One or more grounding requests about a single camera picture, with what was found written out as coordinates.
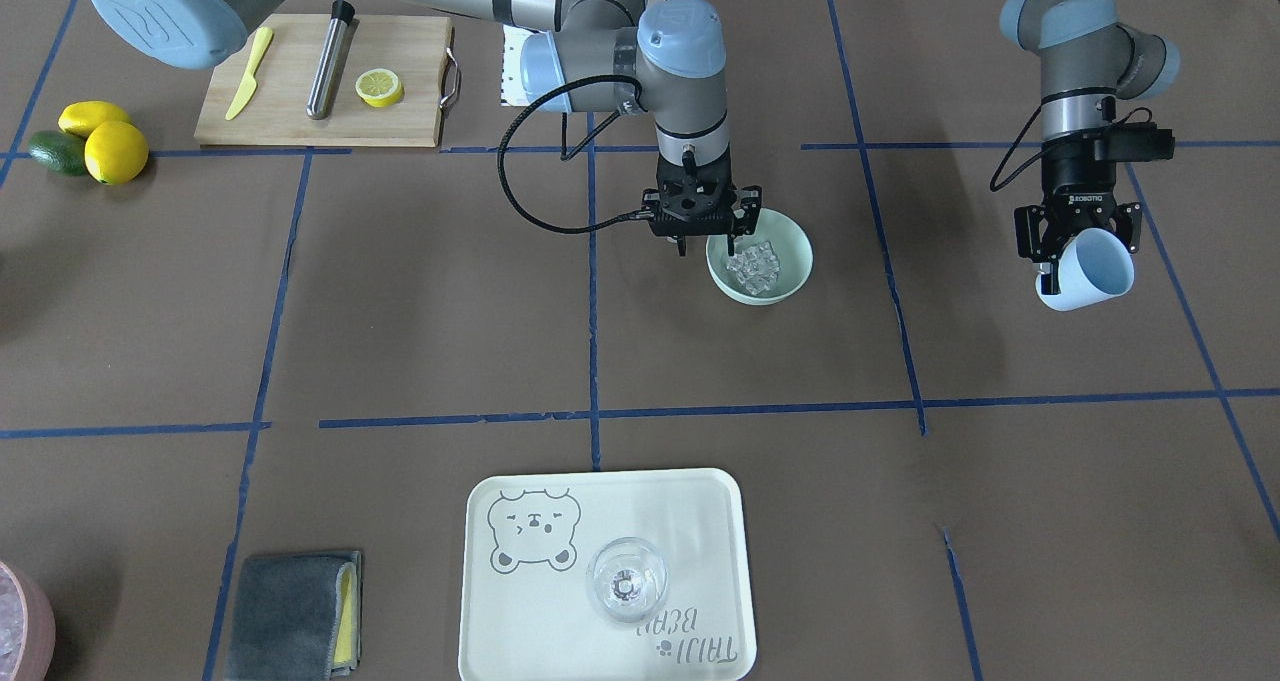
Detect ice cubes in bowl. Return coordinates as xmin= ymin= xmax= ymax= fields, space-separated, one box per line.
xmin=726 ymin=242 xmax=781 ymax=298

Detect light blue cup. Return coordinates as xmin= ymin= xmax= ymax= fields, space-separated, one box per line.
xmin=1034 ymin=227 xmax=1135 ymax=312

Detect green lime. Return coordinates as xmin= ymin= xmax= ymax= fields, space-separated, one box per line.
xmin=27 ymin=131 xmax=90 ymax=178

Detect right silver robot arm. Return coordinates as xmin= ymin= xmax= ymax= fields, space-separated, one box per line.
xmin=91 ymin=0 xmax=763 ymax=252

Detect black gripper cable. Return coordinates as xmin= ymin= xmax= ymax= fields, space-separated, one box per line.
xmin=497 ymin=74 xmax=660 ymax=236

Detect pink bowl of ice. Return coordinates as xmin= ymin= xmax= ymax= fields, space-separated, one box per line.
xmin=1 ymin=562 xmax=56 ymax=680

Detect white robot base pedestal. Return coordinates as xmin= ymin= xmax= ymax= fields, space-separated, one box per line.
xmin=498 ymin=0 xmax=673 ymax=108

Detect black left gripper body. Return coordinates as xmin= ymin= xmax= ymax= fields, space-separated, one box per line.
xmin=1039 ymin=137 xmax=1117 ymax=236

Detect cream bear tray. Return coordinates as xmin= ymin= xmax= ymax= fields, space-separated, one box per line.
xmin=458 ymin=469 xmax=758 ymax=680

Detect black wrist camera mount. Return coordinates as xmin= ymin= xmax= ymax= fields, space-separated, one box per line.
xmin=1100 ymin=122 xmax=1176 ymax=163

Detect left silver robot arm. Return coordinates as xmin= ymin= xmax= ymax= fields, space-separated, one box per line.
xmin=1000 ymin=0 xmax=1181 ymax=312

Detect steel muddler black tip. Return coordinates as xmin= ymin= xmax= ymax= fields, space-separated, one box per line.
xmin=305 ymin=0 xmax=355 ymax=120

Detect yellow lemon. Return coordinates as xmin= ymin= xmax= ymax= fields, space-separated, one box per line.
xmin=84 ymin=120 xmax=150 ymax=186
xmin=58 ymin=99 xmax=132 ymax=140

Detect wooden cutting board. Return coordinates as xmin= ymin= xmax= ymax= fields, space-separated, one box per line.
xmin=193 ymin=14 xmax=463 ymax=148

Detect clear wine glass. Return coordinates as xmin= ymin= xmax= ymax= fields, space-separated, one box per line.
xmin=588 ymin=536 xmax=669 ymax=625

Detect lemon half slice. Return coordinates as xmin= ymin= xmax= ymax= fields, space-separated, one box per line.
xmin=355 ymin=69 xmax=404 ymax=108

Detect green bowl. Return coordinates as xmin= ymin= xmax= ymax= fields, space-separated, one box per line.
xmin=705 ymin=210 xmax=814 ymax=306

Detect yellow plastic knife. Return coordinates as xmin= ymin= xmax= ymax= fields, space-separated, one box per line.
xmin=224 ymin=26 xmax=275 ymax=122

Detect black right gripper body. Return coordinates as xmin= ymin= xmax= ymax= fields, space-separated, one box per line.
xmin=640 ymin=151 xmax=740 ymax=236

